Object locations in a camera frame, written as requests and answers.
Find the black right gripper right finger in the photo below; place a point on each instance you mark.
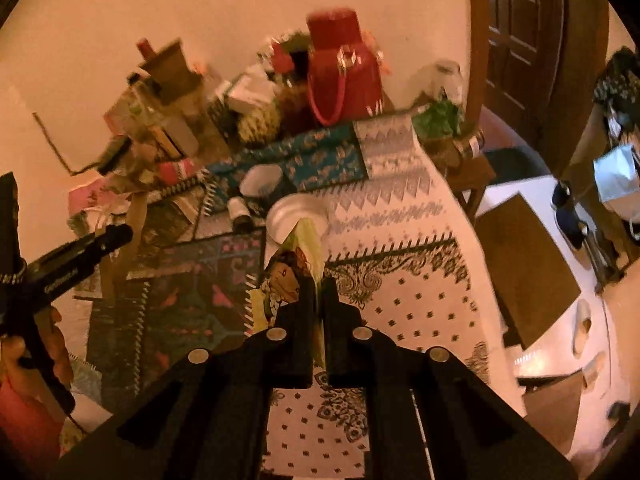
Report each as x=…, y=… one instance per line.
x=429, y=416

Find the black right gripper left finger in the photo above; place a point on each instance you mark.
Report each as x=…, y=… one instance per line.
x=203, y=420

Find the colourful snack wrapper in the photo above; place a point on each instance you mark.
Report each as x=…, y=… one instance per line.
x=300, y=256

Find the dark pump bottle white label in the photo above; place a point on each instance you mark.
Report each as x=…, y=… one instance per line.
x=239, y=215

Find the pink sleeve forearm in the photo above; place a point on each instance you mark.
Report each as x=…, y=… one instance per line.
x=34, y=435

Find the person's left hand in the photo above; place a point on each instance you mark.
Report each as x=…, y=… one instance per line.
x=35, y=360

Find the wooden chair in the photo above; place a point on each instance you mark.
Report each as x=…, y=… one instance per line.
x=532, y=280

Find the patchwork patterned tablecloth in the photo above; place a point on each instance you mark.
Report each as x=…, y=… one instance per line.
x=397, y=247

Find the white paper plate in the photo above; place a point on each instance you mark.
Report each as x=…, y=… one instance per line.
x=283, y=216

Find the white bowl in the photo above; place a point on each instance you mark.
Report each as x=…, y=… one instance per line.
x=261, y=180

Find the brown clay vase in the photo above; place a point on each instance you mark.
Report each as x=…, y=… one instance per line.
x=173, y=78

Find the red thermos jug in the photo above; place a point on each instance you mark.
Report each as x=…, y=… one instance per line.
x=343, y=78

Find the red-capped sauce bottle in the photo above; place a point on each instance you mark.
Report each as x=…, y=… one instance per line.
x=291, y=94

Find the dark patterned hanging cloth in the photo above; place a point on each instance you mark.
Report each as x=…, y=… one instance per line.
x=618, y=85

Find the dark wooden door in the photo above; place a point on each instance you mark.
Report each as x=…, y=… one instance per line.
x=524, y=46

